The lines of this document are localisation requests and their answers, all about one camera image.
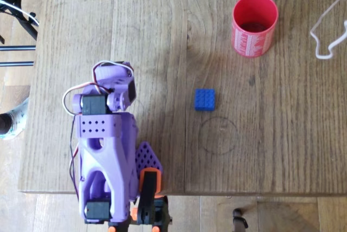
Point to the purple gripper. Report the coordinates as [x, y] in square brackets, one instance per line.
[109, 72]

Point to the blue lego block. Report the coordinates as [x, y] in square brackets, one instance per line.
[204, 99]

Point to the purple robot arm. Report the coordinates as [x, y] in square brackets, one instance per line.
[103, 156]

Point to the red plastic cup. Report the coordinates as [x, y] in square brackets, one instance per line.
[252, 42]

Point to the foot in patterned sock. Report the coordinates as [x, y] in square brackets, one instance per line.
[16, 123]

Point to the black orange table clamp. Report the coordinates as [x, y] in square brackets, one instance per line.
[147, 188]

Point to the silver black camera tripod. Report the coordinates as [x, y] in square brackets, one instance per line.
[238, 215]

